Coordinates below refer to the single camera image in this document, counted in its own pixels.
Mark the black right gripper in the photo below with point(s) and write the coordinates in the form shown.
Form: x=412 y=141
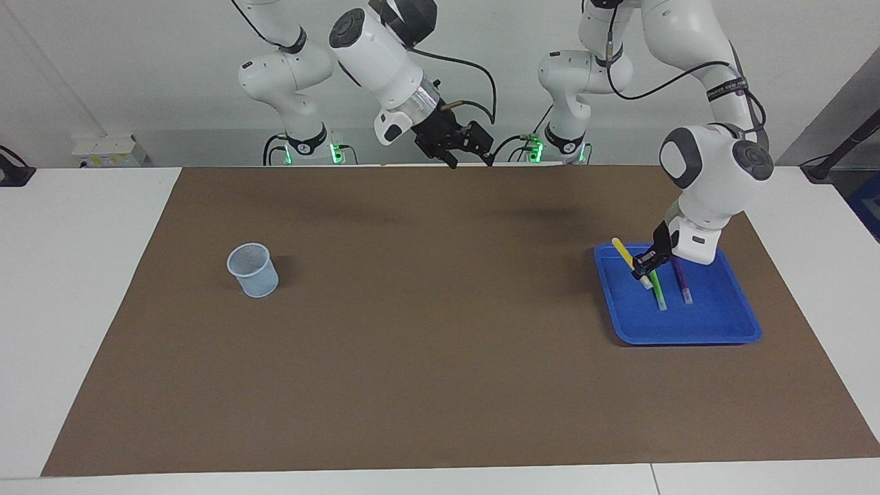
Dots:
x=440 y=134

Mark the blue plastic tray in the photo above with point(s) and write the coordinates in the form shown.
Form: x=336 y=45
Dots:
x=687 y=309

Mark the translucent plastic cup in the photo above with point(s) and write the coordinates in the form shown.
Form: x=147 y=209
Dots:
x=254 y=271

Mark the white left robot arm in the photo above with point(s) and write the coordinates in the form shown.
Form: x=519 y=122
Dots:
x=694 y=82

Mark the white power strip box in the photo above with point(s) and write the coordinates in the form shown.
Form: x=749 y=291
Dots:
x=106 y=150

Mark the brown table mat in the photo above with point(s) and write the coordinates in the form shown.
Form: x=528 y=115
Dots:
x=412 y=344

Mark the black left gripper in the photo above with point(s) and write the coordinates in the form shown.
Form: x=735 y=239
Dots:
x=664 y=239

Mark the green marker pen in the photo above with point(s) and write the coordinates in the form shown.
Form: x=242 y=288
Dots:
x=658 y=292

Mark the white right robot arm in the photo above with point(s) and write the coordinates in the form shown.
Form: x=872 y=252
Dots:
x=371 y=55

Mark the blue box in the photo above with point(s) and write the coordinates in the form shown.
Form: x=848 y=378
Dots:
x=867 y=206

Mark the black stand pole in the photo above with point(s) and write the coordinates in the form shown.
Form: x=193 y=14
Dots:
x=845 y=146

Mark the yellow marker pen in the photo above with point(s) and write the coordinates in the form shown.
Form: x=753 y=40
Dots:
x=624 y=253

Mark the purple marker pen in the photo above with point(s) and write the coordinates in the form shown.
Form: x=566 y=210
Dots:
x=684 y=285

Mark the black clamp mount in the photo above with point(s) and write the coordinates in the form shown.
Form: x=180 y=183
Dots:
x=12 y=172

